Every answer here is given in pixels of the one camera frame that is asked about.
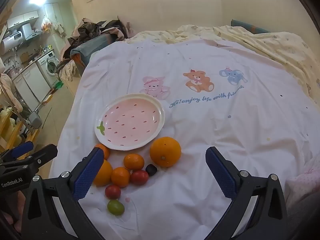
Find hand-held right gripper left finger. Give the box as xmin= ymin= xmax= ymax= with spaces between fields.
xmin=20 ymin=147 xmax=105 ymax=240

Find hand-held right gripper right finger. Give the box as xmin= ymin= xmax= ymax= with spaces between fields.
xmin=205 ymin=146 xmax=288 ymax=240

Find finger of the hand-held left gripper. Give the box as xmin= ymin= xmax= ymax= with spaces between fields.
xmin=0 ymin=141 xmax=34 ymax=159
xmin=0 ymin=144 xmax=58 ymax=172

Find medium round orange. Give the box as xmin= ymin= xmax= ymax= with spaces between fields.
xmin=93 ymin=159 xmax=114 ymax=187

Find small orange tangerine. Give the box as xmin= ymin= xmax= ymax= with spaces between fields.
xmin=123 ymin=153 xmax=145 ymax=171
xmin=111 ymin=167 xmax=131 ymax=188
xmin=94 ymin=143 xmax=111 ymax=161

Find red cherry tomato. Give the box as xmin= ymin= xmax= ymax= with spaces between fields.
xmin=105 ymin=185 xmax=122 ymax=200
xmin=130 ymin=170 xmax=150 ymax=186

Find large orange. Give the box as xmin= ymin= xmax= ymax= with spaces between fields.
xmin=150 ymin=137 xmax=182 ymax=168

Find pink strawberry plate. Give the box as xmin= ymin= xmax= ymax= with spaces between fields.
xmin=94 ymin=93 xmax=166 ymax=151

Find yellow wooden rack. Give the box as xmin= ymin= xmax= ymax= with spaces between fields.
xmin=0 ymin=105 xmax=34 ymax=153

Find green cherry tomato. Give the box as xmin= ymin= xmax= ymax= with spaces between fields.
xmin=107 ymin=199 xmax=125 ymax=216

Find white printed blanket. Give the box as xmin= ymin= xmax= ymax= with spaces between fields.
xmin=49 ymin=39 xmax=314 ymax=240

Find white kitchen counter cabinet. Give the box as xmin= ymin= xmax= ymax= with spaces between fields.
xmin=12 ymin=62 xmax=52 ymax=107

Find pink dotted cloth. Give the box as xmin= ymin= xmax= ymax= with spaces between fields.
xmin=285 ymin=159 xmax=320 ymax=205

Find floral cloth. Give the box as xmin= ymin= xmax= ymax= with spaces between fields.
xmin=60 ymin=60 xmax=80 ymax=82

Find white washing machine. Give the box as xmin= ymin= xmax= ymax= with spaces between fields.
xmin=37 ymin=50 xmax=61 ymax=86

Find white water heater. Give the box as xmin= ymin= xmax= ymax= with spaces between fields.
xmin=0 ymin=30 xmax=24 ymax=56

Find blue-grey chair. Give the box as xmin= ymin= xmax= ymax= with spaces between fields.
xmin=69 ymin=34 xmax=118 ymax=67

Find grey range hood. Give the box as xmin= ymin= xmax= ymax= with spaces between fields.
xmin=19 ymin=23 xmax=43 ymax=41

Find hanging orange bag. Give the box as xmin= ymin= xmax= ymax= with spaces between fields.
xmin=41 ymin=16 xmax=53 ymax=32

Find pile of clothes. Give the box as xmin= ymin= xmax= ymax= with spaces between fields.
xmin=67 ymin=17 xmax=135 ymax=52

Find tall white cabinet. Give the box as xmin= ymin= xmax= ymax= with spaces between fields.
xmin=44 ymin=2 xmax=66 ymax=34

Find teal pillow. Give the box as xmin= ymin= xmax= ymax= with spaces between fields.
xmin=230 ymin=19 xmax=272 ymax=34

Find white wall cabinets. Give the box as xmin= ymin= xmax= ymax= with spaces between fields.
xmin=7 ymin=10 xmax=40 ymax=29

